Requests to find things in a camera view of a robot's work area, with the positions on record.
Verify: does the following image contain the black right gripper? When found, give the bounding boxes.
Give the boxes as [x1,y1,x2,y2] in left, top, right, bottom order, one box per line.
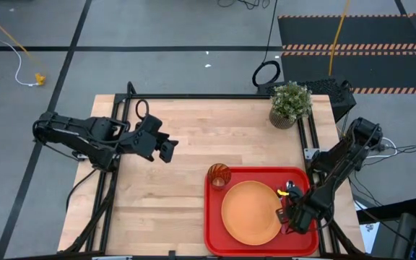
[275,186,334,235]

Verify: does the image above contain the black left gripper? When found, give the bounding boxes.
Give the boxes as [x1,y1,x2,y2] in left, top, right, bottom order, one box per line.
[120,114,180,164]

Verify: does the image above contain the orange round plate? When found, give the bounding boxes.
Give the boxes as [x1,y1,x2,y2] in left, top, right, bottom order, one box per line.
[220,180,284,246]

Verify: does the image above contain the amber ribbed glass cup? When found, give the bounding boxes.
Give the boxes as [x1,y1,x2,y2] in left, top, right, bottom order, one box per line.
[207,162,233,191]

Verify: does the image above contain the red plastic tray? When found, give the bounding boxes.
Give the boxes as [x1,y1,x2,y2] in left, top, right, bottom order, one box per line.
[203,165,320,258]

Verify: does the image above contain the white printed sheet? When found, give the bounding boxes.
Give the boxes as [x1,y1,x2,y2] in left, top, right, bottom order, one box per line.
[353,200,379,254]

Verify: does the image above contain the black side desk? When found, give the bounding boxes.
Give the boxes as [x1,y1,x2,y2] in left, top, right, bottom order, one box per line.
[355,196,416,260]

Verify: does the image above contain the potted green plant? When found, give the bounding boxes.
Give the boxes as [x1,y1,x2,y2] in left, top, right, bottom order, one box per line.
[268,81,314,131]

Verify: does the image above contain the black hazard-striped floor mat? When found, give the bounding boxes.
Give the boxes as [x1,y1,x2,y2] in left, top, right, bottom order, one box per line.
[280,51,416,95]
[277,13,416,51]

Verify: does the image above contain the black table frame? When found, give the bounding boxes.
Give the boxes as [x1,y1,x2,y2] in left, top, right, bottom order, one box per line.
[58,81,366,260]

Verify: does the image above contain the grey metal bracket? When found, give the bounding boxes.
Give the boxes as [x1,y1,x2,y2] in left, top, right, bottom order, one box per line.
[303,147,321,161]

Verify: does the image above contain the black coiled floor cable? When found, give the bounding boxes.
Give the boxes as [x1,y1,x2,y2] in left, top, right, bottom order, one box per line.
[251,0,282,88]

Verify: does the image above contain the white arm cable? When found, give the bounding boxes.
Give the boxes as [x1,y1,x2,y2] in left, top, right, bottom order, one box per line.
[365,136,399,160]

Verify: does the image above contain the black arm power cables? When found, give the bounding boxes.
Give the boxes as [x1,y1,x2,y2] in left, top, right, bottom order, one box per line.
[347,139,416,247]

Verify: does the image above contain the yellow cable with plug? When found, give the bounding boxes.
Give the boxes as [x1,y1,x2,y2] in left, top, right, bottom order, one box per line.
[0,4,47,87]

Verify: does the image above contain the black tangled floor cables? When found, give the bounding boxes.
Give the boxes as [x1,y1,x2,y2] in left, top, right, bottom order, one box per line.
[216,0,272,11]

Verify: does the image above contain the white floor cable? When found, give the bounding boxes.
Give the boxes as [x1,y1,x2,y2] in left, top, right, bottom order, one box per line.
[0,0,40,87]

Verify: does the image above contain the yellow floor cable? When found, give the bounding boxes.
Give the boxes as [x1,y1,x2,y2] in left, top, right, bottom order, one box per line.
[328,0,351,77]

